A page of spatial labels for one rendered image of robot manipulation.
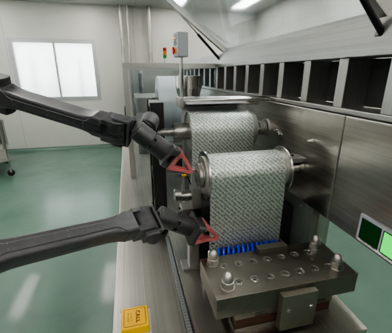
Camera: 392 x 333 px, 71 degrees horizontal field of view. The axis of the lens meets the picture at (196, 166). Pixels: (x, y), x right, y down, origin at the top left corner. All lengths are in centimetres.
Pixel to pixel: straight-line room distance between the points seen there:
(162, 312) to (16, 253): 44
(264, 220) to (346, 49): 52
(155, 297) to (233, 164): 46
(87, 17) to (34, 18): 93
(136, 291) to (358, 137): 76
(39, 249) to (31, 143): 612
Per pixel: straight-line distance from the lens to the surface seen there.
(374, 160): 74
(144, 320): 84
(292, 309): 82
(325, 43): 90
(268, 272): 82
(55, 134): 655
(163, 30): 636
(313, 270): 86
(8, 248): 63
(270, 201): 87
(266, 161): 84
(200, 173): 79
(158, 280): 98
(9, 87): 96
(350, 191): 81
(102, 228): 67
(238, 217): 85
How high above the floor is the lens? 154
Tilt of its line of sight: 19 degrees down
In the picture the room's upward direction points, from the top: straight up
